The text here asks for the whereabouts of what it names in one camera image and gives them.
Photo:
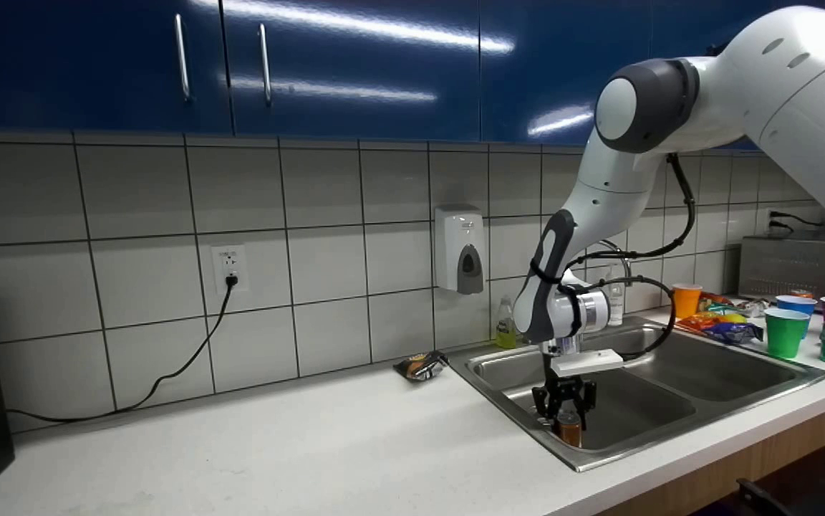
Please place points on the left cabinet door handle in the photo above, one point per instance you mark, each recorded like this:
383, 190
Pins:
181, 56

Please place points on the white wall soap dispenser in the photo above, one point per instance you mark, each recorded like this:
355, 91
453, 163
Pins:
459, 249

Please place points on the orange plastic cup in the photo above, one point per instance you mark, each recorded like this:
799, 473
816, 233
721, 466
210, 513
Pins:
685, 299

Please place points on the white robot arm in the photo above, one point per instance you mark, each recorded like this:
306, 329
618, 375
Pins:
767, 87

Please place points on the green dish soap bottle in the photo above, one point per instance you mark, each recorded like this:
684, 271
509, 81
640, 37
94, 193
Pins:
506, 329

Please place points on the blue plastic bowl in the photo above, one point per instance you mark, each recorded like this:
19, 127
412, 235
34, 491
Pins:
799, 304

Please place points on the crumpled foil wrapper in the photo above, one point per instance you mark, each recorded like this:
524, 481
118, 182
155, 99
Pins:
423, 368

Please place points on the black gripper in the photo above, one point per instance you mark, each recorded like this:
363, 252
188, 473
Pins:
555, 394

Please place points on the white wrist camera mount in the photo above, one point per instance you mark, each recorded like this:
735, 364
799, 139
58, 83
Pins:
568, 359

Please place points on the cabinet door handle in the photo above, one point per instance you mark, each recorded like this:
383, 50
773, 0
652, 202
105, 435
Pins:
264, 64
181, 56

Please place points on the right cabinet door handle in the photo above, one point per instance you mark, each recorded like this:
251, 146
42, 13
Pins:
264, 64

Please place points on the green plastic cup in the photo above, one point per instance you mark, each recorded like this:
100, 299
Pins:
787, 329

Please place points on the stainless steel double sink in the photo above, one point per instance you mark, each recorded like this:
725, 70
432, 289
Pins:
685, 385

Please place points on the white wall outlet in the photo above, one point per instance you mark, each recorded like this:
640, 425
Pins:
233, 265

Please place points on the colourful snack bags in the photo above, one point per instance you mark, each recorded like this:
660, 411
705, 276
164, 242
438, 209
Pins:
723, 319

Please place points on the grey metal box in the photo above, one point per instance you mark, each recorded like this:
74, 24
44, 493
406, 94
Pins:
780, 265

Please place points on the orange soda can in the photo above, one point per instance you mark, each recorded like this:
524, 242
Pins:
572, 431

